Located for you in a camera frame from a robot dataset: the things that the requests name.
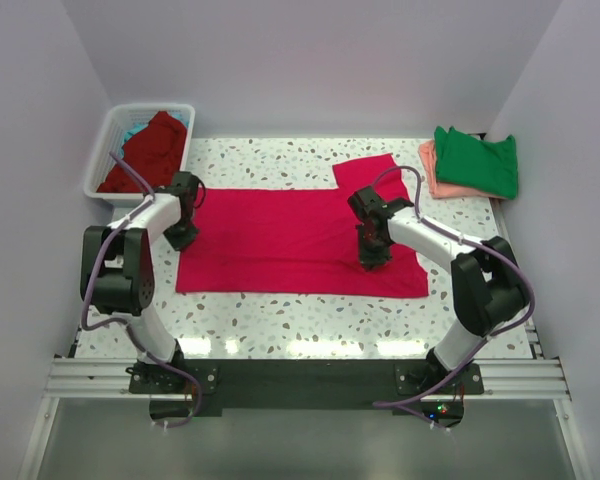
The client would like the pink red t-shirt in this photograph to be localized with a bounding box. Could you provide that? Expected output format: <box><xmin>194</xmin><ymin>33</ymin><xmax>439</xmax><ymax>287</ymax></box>
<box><xmin>175</xmin><ymin>154</ymin><xmax>429</xmax><ymax>299</ymax></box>

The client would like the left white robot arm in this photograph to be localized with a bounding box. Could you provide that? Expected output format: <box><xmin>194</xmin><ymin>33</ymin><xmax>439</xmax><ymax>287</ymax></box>
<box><xmin>80</xmin><ymin>171</ymin><xmax>206</xmax><ymax>399</ymax></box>

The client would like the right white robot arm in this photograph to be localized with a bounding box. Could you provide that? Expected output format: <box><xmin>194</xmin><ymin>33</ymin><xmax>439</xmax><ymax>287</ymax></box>
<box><xmin>348</xmin><ymin>186</ymin><xmax>535</xmax><ymax>400</ymax></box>

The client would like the dark red t-shirt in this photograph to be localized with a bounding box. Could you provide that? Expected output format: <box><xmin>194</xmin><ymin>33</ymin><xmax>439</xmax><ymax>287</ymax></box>
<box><xmin>97</xmin><ymin>111</ymin><xmax>185</xmax><ymax>194</ymax></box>

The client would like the light blue t-shirt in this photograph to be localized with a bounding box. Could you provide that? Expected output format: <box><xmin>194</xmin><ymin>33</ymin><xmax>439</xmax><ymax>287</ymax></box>
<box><xmin>123</xmin><ymin>115</ymin><xmax>188</xmax><ymax>147</ymax></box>

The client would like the white plastic laundry basket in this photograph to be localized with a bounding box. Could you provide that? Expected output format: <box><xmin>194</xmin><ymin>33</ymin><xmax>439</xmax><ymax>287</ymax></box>
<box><xmin>83</xmin><ymin>102</ymin><xmax>195</xmax><ymax>207</ymax></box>

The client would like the folded peach t-shirt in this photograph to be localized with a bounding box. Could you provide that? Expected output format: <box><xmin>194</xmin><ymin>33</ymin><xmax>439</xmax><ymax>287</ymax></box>
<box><xmin>418</xmin><ymin>139</ymin><xmax>501</xmax><ymax>200</ymax></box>

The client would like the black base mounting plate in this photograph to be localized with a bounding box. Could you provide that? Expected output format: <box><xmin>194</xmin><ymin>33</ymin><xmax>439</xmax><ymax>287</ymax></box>
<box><xmin>128</xmin><ymin>357</ymin><xmax>486</xmax><ymax>426</ymax></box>

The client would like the folded green t-shirt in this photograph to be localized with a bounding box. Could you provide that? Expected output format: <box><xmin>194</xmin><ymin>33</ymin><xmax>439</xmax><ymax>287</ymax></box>
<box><xmin>434</xmin><ymin>126</ymin><xmax>519</xmax><ymax>200</ymax></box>

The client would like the aluminium rail frame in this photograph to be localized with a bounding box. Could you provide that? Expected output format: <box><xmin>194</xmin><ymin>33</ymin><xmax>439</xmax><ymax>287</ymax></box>
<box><xmin>17</xmin><ymin>209</ymin><xmax>594</xmax><ymax>480</ymax></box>

